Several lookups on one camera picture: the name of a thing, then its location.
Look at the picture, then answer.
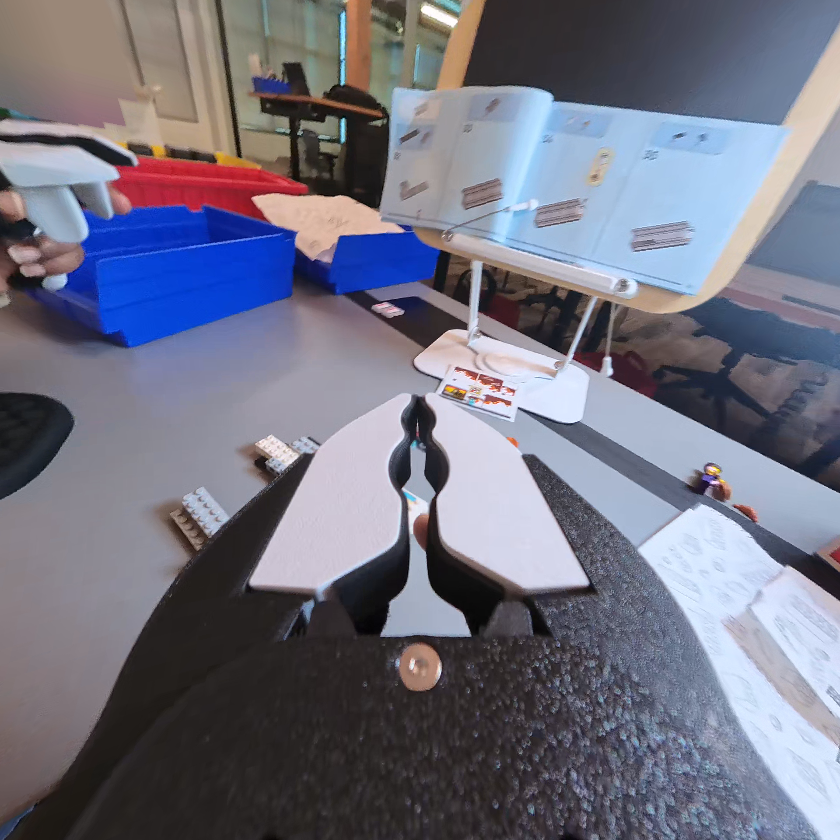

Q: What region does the wooden standing desk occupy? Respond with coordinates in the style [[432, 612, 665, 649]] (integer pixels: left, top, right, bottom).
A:
[[248, 88, 389, 188]]

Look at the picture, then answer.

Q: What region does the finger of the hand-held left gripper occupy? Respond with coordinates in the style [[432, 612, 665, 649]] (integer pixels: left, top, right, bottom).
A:
[[0, 120, 140, 167], [0, 152, 122, 193]]

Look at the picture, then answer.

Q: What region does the large blue plastic bin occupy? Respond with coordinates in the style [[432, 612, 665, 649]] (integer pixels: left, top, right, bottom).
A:
[[26, 205, 298, 349]]

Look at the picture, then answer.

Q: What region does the red plastic bin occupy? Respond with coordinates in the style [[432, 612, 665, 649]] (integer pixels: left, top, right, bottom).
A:
[[113, 157, 309, 212]]

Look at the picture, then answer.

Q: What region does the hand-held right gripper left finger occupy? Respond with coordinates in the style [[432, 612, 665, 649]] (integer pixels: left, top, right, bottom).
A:
[[248, 392, 421, 603]]

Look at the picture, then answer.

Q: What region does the lego vehicle base assembly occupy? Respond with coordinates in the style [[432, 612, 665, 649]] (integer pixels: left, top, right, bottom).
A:
[[169, 433, 432, 552]]

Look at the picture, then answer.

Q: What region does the crumpled white paper bag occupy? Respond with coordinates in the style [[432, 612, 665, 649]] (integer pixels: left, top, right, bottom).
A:
[[252, 193, 408, 260]]

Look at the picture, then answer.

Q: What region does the lego instruction booklet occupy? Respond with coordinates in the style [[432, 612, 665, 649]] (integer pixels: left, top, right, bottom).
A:
[[379, 85, 794, 296]]

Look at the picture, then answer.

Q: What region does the yellow plastic bin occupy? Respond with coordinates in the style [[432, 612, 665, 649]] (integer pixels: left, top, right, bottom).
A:
[[118, 139, 262, 173]]

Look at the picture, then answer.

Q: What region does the person's left hand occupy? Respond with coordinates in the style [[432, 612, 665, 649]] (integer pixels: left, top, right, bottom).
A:
[[0, 185, 133, 309]]

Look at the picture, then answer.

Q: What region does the black office chair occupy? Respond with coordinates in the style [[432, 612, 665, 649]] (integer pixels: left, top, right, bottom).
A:
[[323, 83, 392, 210]]

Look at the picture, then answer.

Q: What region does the black braided cushion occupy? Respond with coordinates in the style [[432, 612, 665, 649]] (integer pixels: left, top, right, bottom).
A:
[[0, 392, 75, 501]]

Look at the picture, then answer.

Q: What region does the purple lego minifigure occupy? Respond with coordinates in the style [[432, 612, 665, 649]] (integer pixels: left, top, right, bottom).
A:
[[696, 461, 731, 504]]

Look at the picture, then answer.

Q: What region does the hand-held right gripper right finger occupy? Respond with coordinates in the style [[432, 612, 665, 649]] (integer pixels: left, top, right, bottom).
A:
[[420, 392, 592, 603]]

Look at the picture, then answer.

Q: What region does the white book stand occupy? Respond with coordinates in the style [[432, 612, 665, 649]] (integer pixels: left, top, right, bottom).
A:
[[413, 200, 639, 424]]

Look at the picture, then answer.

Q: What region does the medium blue plastic bin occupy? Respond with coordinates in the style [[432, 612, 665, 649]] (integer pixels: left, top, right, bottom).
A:
[[292, 217, 441, 295]]

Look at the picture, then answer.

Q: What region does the lego sticker sheet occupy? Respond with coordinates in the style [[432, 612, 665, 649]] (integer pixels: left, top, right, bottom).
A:
[[435, 364, 521, 422]]

